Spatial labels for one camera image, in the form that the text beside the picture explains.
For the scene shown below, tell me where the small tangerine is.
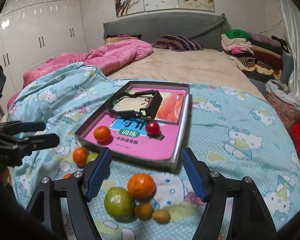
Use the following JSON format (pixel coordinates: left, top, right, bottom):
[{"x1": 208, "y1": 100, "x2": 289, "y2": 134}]
[
  {"x1": 94, "y1": 126, "x2": 111, "y2": 142},
  {"x1": 72, "y1": 147, "x2": 89, "y2": 168},
  {"x1": 63, "y1": 173, "x2": 72, "y2": 179}
]

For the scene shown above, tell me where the small green apple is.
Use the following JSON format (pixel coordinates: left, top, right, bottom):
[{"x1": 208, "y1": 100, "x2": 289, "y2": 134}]
[{"x1": 86, "y1": 153, "x2": 98, "y2": 164}]

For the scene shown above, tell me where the large green apple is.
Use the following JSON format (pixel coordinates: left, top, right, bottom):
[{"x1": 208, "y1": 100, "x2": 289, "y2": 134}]
[{"x1": 104, "y1": 187, "x2": 134, "y2": 219}]

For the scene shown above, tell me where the large orange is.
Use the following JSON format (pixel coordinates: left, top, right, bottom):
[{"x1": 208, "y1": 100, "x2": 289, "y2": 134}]
[{"x1": 127, "y1": 173, "x2": 156, "y2": 199}]

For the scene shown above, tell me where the brown kiwi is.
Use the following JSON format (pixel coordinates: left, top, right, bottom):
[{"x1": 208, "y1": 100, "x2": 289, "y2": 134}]
[
  {"x1": 134, "y1": 202, "x2": 153, "y2": 220},
  {"x1": 152, "y1": 209, "x2": 171, "y2": 224}
]

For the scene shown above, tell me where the red tomato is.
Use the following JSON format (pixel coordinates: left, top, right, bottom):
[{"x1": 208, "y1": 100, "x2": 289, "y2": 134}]
[{"x1": 145, "y1": 121, "x2": 160, "y2": 135}]

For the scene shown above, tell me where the pink workbook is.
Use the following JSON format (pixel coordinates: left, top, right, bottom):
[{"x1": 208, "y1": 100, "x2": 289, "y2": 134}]
[{"x1": 84, "y1": 87, "x2": 188, "y2": 161}]

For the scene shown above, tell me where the hello kitty blue blanket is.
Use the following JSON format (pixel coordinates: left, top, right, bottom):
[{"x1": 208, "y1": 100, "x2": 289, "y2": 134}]
[{"x1": 7, "y1": 63, "x2": 300, "y2": 239}]

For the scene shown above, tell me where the white wardrobe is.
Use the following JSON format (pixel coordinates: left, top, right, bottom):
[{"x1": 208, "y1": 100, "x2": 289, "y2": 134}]
[{"x1": 0, "y1": 0, "x2": 87, "y2": 100}]

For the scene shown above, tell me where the orange red booklet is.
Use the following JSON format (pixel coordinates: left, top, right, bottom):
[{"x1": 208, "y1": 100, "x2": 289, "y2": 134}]
[{"x1": 155, "y1": 92, "x2": 184, "y2": 124}]

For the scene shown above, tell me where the pink quilt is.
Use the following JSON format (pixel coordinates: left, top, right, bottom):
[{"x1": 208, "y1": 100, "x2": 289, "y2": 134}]
[{"x1": 7, "y1": 39, "x2": 154, "y2": 110}]

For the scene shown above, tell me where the white crumpled garment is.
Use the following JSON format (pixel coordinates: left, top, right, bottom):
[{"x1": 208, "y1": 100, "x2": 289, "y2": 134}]
[{"x1": 265, "y1": 80, "x2": 300, "y2": 108}]

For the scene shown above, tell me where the floral pillow under quilt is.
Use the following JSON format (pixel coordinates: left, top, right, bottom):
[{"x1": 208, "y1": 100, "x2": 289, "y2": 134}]
[{"x1": 105, "y1": 34, "x2": 142, "y2": 44}]

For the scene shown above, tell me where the beige bed sheet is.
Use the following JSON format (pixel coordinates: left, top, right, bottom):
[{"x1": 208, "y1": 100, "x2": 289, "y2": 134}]
[{"x1": 107, "y1": 48, "x2": 264, "y2": 99}]

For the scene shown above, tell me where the stack of folded clothes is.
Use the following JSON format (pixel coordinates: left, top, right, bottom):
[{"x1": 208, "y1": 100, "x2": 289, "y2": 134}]
[{"x1": 221, "y1": 29, "x2": 294, "y2": 83}]

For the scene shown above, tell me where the striped purple pillow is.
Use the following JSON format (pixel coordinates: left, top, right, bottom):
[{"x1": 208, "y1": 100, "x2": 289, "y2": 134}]
[{"x1": 153, "y1": 35, "x2": 203, "y2": 52}]

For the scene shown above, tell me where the grey headboard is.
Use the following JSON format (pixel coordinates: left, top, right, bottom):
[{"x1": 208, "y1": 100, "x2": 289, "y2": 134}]
[{"x1": 103, "y1": 12, "x2": 227, "y2": 51}]

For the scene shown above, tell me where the black plastic frame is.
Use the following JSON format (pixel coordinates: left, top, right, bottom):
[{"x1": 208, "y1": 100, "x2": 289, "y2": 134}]
[{"x1": 105, "y1": 90, "x2": 162, "y2": 120}]

